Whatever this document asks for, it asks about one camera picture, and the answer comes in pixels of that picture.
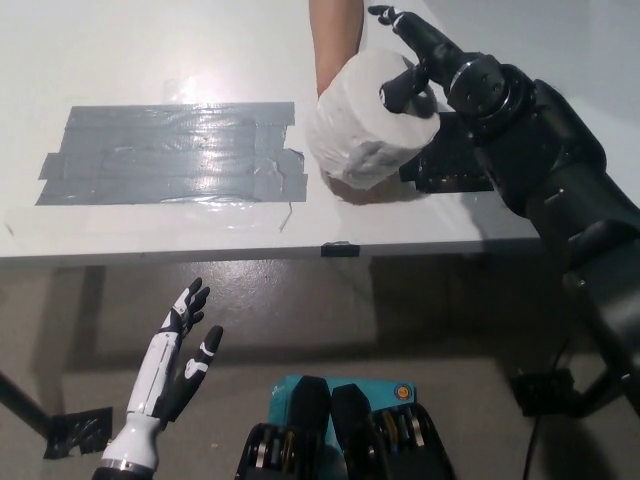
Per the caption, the black teal robot body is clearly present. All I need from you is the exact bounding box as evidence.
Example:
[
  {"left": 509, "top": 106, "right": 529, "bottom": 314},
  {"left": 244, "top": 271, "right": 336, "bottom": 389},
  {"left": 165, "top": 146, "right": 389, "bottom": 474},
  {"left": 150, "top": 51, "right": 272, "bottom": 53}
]
[{"left": 237, "top": 373, "right": 457, "bottom": 480}]

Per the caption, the white toilet paper roll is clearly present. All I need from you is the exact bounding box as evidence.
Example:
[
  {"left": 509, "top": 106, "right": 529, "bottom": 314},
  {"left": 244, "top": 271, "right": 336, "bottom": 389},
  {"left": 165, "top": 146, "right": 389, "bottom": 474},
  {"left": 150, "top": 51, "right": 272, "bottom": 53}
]
[{"left": 305, "top": 49, "right": 442, "bottom": 192}]

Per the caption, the black table leg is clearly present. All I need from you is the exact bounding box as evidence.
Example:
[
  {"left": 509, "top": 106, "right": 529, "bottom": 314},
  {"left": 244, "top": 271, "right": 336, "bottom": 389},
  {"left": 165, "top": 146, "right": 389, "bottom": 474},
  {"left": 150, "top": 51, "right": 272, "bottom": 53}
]
[
  {"left": 569, "top": 362, "right": 629, "bottom": 419},
  {"left": 0, "top": 367, "right": 54, "bottom": 437}
]

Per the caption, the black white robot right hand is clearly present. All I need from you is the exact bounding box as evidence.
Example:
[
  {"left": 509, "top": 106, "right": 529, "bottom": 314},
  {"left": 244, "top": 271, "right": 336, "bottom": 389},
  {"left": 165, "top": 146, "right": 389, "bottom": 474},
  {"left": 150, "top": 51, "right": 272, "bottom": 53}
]
[{"left": 367, "top": 4, "right": 465, "bottom": 113}]

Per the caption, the small black tape strip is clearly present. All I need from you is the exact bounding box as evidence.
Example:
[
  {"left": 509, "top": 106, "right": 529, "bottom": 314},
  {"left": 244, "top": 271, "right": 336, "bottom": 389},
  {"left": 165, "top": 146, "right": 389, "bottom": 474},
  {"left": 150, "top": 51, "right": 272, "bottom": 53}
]
[{"left": 319, "top": 240, "right": 362, "bottom": 259}]

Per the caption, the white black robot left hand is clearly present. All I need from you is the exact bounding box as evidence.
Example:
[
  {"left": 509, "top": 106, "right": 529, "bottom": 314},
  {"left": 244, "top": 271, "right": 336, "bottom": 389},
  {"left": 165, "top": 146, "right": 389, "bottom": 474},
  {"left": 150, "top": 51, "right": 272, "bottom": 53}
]
[{"left": 101, "top": 277, "right": 225, "bottom": 472}]

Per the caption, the grey duct tape patch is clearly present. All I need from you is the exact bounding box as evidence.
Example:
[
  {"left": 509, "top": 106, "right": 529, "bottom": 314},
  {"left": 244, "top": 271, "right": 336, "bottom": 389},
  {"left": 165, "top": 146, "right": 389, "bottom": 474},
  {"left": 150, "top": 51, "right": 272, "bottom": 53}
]
[{"left": 34, "top": 102, "right": 310, "bottom": 207}]

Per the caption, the black floor tape patch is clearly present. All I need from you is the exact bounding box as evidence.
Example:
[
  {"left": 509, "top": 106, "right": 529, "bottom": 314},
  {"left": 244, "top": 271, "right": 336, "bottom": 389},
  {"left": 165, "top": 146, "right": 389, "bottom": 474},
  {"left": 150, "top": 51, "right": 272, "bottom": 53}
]
[
  {"left": 509, "top": 368, "right": 574, "bottom": 417},
  {"left": 43, "top": 406, "right": 114, "bottom": 461}
]

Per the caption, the black tape square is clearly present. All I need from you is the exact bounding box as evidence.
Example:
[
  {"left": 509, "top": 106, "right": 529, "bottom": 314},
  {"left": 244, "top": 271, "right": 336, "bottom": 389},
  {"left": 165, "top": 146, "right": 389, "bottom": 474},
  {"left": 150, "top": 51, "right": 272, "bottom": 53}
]
[{"left": 398, "top": 112, "right": 497, "bottom": 194}]

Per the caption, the person's bare hand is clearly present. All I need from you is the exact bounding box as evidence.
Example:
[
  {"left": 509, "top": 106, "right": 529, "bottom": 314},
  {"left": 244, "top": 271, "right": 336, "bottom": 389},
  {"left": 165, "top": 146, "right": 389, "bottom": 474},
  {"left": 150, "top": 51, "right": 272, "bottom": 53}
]
[{"left": 323, "top": 172, "right": 374, "bottom": 206}]

